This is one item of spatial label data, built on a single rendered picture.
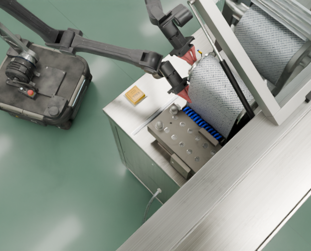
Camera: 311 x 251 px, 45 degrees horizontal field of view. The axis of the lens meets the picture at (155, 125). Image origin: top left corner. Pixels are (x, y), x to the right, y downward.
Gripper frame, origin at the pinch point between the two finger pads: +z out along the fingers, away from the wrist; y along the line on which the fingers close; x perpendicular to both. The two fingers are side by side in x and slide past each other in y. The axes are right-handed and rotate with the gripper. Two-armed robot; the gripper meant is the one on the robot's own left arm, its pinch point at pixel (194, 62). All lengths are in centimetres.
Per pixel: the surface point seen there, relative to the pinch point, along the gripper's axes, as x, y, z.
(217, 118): 7.1, 9.2, 21.0
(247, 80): 59, 19, -12
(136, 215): -86, 59, 82
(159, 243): 61, 60, -2
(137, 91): -35.2, 16.2, 3.8
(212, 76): 13.8, 3.9, 3.3
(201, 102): 1.7, 8.5, 13.5
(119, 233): -85, 74, 81
